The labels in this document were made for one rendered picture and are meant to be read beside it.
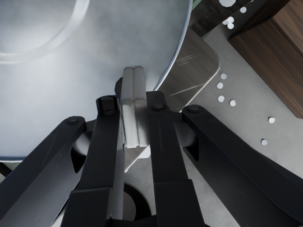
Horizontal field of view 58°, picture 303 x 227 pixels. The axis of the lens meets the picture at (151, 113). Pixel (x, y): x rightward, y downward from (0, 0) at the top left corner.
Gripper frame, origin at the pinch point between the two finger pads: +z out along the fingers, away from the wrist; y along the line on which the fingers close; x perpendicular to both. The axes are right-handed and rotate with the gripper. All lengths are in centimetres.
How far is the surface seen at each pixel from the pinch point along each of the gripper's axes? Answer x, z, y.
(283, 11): -1, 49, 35
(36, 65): 1.9, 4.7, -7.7
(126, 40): 3.2, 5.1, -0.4
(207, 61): 1.1, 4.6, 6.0
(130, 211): -72, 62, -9
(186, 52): 1.8, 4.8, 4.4
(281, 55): -14, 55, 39
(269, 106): -38, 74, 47
